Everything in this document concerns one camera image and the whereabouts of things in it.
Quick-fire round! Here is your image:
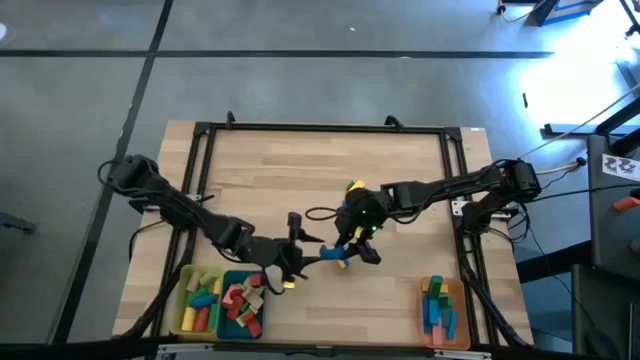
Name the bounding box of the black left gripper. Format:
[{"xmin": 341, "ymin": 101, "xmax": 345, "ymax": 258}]
[{"xmin": 244, "ymin": 230, "xmax": 326, "ymax": 282}]

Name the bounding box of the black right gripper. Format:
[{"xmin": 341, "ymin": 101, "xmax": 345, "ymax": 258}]
[{"xmin": 333, "ymin": 188, "xmax": 390, "ymax": 266}]

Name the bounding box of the natural wood arch block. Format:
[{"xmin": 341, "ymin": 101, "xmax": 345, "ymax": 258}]
[{"xmin": 243, "ymin": 289, "xmax": 265, "ymax": 311}]

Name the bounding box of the orange plastic tray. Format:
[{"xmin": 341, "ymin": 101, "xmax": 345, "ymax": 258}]
[{"xmin": 417, "ymin": 276, "xmax": 472, "ymax": 351}]

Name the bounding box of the teal plastic tray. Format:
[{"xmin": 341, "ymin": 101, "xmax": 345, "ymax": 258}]
[{"xmin": 216, "ymin": 269, "xmax": 268, "ymax": 342}]

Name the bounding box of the yellow plastic tray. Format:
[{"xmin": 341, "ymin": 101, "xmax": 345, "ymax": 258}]
[{"xmin": 169, "ymin": 264, "xmax": 225, "ymax": 337}]

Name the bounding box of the black cabinet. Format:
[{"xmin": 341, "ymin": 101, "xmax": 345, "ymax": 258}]
[{"xmin": 586, "ymin": 133, "xmax": 640, "ymax": 267}]

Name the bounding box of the black floor bar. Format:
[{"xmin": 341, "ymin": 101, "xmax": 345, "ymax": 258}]
[{"xmin": 543, "ymin": 97, "xmax": 640, "ymax": 137}]

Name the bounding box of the white printed sticker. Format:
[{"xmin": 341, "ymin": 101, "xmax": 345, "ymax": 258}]
[{"xmin": 601, "ymin": 153, "xmax": 640, "ymax": 182}]

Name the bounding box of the blue stand base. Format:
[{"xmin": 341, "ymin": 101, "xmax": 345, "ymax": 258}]
[{"xmin": 528, "ymin": 0, "xmax": 604, "ymax": 27}]

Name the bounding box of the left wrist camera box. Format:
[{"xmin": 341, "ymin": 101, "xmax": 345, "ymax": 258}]
[{"xmin": 286, "ymin": 211, "xmax": 304, "ymax": 242}]

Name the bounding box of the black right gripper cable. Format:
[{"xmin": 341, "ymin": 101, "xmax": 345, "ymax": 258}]
[{"xmin": 304, "ymin": 205, "xmax": 346, "ymax": 223}]

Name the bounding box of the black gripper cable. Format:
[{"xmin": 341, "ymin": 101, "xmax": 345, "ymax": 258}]
[
  {"xmin": 259, "ymin": 267, "xmax": 297, "ymax": 296},
  {"xmin": 304, "ymin": 205, "xmax": 346, "ymax": 223}
]

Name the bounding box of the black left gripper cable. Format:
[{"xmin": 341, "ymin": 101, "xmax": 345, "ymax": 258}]
[{"xmin": 259, "ymin": 267, "xmax": 297, "ymax": 296}]

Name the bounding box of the black table frame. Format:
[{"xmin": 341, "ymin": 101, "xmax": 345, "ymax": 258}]
[{"xmin": 149, "ymin": 119, "xmax": 531, "ymax": 349}]

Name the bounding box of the silver table bracket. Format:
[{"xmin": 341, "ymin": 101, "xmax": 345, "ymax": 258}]
[
  {"xmin": 432, "ymin": 348, "xmax": 494, "ymax": 360},
  {"xmin": 156, "ymin": 343, "xmax": 222, "ymax": 360}
]

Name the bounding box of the beige hose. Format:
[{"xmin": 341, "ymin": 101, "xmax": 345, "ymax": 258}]
[{"xmin": 537, "ymin": 158, "xmax": 587, "ymax": 176}]

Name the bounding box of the black power cable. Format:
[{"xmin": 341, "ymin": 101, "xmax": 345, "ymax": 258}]
[{"xmin": 529, "ymin": 182, "xmax": 640, "ymax": 206}]

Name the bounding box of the cream cable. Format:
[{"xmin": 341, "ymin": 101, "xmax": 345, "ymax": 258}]
[{"xmin": 519, "ymin": 83, "xmax": 640, "ymax": 159}]

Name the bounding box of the orange handle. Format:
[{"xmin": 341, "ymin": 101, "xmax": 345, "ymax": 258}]
[{"xmin": 613, "ymin": 195, "xmax": 640, "ymax": 213}]

